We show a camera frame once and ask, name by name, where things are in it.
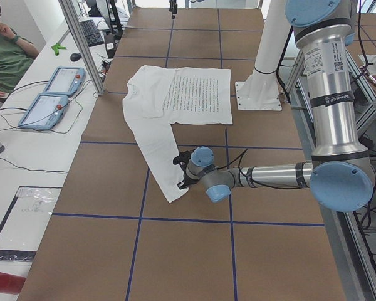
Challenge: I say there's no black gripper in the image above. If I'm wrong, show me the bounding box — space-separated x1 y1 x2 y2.
173 150 197 190

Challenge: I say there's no white long-sleeve printed shirt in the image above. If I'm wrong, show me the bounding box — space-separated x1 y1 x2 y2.
122 65 232 203

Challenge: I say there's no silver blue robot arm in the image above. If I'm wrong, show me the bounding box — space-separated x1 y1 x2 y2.
173 1 376 212

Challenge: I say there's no upper blue teach pendant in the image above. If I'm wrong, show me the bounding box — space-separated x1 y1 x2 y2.
43 66 86 97

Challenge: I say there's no blue teach pendant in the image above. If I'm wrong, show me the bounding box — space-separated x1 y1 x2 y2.
43 66 86 97
18 93 69 130

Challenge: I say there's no lower blue teach pendant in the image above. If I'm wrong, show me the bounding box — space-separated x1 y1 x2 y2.
18 93 69 130

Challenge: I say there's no black computer mouse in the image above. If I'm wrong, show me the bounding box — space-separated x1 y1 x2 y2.
70 53 81 62

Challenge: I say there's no black keyboard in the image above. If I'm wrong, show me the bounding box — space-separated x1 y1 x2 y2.
80 19 104 47

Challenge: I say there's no green plastic clamp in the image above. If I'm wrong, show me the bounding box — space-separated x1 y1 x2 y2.
51 43 66 56

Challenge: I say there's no plastic sleeve with paper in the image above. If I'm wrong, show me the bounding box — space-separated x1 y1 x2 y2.
0 186 61 262

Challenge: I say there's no person in green shirt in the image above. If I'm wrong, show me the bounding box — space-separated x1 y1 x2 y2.
0 7 39 102

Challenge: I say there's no red object at corner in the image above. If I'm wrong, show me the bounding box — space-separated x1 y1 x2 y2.
0 272 26 295

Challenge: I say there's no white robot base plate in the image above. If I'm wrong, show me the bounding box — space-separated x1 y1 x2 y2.
234 80 282 111

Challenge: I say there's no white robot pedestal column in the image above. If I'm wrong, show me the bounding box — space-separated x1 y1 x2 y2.
253 0 291 83

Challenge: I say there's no aluminium frame post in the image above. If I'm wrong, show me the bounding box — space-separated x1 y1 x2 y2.
58 0 105 96

